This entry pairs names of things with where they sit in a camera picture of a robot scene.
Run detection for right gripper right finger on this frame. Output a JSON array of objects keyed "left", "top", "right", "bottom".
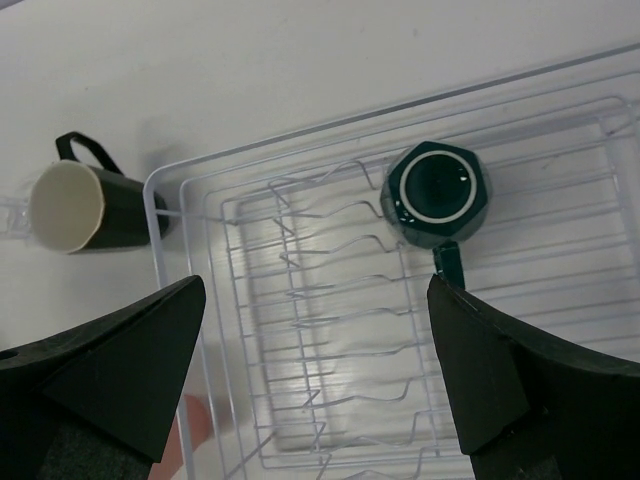
[{"left": 426, "top": 275, "right": 639, "bottom": 479}]

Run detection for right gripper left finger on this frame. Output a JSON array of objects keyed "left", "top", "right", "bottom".
[{"left": 1, "top": 275, "right": 206, "bottom": 479}]

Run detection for black ceramic mug cream inside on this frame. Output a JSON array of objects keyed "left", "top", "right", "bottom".
[{"left": 27, "top": 131, "right": 151, "bottom": 254}]

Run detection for dark green ceramic mug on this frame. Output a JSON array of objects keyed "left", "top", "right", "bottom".
[{"left": 379, "top": 141, "right": 493, "bottom": 289}]

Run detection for orange plastic cup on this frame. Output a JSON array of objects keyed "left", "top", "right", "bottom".
[{"left": 147, "top": 393, "right": 214, "bottom": 480}]

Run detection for clear plastic drip tray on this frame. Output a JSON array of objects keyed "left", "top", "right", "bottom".
[{"left": 149, "top": 42, "right": 640, "bottom": 480}]

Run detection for white wire dish rack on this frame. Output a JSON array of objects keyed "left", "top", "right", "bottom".
[{"left": 143, "top": 62, "right": 640, "bottom": 480}]

